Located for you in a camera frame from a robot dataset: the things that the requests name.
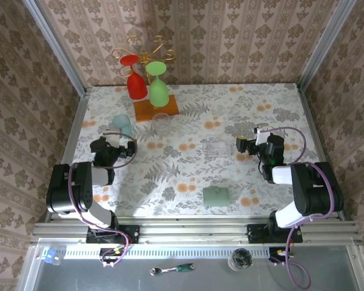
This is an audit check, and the green card holder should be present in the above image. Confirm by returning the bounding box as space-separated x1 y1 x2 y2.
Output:
202 186 231 207

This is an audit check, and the teal plastic cup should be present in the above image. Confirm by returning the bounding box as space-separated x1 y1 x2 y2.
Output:
112 114 133 136

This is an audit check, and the wooden rack base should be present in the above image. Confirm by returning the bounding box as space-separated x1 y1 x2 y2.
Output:
133 94 180 123

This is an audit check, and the clear plastic cup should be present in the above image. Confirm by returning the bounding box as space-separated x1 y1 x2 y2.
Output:
152 112 172 134

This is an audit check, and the red wine glass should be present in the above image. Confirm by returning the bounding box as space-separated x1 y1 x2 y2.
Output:
120 55 148 100

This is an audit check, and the green wine glass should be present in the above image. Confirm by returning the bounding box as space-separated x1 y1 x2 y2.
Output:
146 61 169 108

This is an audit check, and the floral tablecloth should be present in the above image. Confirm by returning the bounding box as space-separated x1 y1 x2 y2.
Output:
59 83 336 218

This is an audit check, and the black power connector block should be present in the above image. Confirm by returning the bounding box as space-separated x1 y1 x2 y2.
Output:
99 247 126 264
268 247 292 264

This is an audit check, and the clear glass jar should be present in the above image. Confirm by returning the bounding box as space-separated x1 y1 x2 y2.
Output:
227 247 253 272

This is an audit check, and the blue white connector box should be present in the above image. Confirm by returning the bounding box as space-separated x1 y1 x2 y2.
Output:
43 249 64 266

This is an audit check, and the grey metal tray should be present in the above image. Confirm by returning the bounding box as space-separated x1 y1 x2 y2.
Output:
16 239 364 291

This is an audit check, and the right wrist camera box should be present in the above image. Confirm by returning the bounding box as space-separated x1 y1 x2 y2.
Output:
254 123 272 145

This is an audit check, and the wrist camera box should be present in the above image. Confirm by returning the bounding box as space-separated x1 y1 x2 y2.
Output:
104 130 123 147
254 123 272 145

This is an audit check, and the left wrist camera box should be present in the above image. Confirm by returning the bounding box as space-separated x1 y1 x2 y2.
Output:
104 130 123 147

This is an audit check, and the aluminium side rail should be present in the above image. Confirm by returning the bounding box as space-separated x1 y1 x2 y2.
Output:
44 87 90 224
295 83 346 221

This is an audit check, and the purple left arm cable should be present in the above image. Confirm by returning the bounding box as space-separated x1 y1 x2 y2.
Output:
68 130 138 268

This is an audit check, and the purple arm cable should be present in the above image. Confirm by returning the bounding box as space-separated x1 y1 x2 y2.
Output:
268 126 336 289
68 130 138 268

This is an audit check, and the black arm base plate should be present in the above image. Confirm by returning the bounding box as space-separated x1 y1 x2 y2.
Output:
86 224 140 245
246 223 303 244

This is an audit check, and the gold wire glass rack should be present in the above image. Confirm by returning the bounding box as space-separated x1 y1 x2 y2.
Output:
111 35 177 87

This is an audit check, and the aluminium front frame rail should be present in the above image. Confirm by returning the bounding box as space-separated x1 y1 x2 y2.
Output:
30 220 363 245

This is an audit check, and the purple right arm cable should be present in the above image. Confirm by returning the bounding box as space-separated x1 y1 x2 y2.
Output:
268 126 336 289

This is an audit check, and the white perforated cable duct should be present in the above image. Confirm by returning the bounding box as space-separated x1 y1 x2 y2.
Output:
63 246 274 260

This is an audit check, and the aluminium frame post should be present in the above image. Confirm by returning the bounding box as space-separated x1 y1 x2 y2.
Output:
21 0 89 97
297 0 357 89

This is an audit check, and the ratchet wrench green handle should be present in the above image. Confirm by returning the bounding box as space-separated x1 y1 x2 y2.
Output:
149 263 196 276

